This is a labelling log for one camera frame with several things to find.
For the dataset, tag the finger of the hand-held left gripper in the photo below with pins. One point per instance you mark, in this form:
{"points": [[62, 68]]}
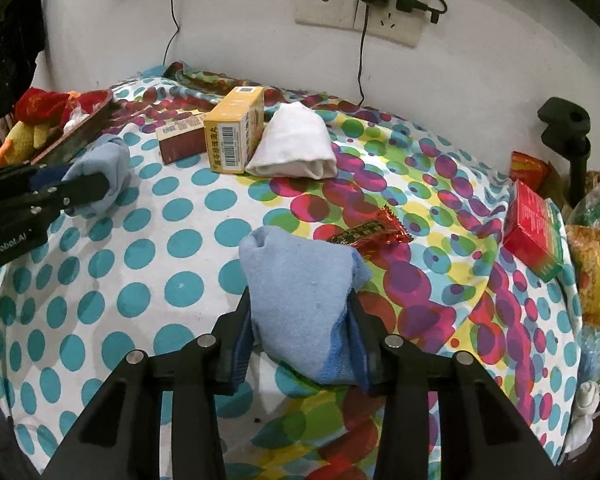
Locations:
{"points": [[87, 192], [50, 176]]}

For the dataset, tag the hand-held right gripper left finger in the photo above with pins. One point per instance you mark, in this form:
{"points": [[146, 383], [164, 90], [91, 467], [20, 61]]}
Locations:
{"points": [[240, 355]]}

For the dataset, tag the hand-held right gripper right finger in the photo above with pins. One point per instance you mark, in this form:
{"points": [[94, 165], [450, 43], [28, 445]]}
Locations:
{"points": [[377, 352]]}

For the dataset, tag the light blue sock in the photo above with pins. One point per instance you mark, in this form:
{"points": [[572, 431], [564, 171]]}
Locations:
{"points": [[300, 290], [110, 160]]}

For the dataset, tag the yellow duck plush toy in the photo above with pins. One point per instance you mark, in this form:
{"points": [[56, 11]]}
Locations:
{"points": [[22, 135]]}

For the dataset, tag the round red tray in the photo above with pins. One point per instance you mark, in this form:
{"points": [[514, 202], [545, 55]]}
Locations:
{"points": [[80, 132]]}

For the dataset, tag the clear plastic wrapper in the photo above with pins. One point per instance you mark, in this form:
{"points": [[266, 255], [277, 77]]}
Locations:
{"points": [[77, 115]]}

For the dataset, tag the red sock with gold embroidery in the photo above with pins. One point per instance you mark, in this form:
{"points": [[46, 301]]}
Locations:
{"points": [[95, 97]]}

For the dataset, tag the brown medicine box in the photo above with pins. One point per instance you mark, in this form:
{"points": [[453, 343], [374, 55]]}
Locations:
{"points": [[180, 145]]}

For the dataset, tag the yellow medicine box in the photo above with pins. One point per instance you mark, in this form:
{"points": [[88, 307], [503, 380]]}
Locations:
{"points": [[232, 130]]}

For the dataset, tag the white sock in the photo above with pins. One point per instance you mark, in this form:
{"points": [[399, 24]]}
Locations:
{"points": [[292, 140]]}

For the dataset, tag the polka dot cloth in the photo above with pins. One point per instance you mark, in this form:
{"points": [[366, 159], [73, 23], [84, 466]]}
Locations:
{"points": [[145, 260]]}

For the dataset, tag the red brown snack packet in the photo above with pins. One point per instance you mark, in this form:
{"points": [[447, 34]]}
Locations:
{"points": [[370, 232]]}

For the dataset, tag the black jacket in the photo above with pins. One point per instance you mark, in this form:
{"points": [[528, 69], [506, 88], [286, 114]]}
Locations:
{"points": [[10, 50]]}

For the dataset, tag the red cardboard box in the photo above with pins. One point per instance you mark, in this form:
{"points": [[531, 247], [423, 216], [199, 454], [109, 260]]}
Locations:
{"points": [[530, 230]]}

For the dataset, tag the white crumpled cloth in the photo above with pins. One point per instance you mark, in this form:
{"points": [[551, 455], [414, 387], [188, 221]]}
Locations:
{"points": [[585, 410]]}

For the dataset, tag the red orange packet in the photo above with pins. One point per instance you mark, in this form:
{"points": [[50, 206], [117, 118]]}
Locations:
{"points": [[527, 170]]}

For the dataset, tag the clear plastic bag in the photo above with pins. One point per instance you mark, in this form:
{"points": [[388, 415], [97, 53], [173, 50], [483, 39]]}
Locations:
{"points": [[595, 195]]}

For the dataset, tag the black plug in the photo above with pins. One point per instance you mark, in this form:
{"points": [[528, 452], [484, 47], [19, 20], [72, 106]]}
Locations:
{"points": [[407, 2]]}

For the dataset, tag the black clamp mount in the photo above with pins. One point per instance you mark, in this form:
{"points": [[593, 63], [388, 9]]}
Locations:
{"points": [[565, 125]]}

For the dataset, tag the white wall socket plate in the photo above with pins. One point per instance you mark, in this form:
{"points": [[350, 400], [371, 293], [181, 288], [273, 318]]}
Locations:
{"points": [[325, 10]]}

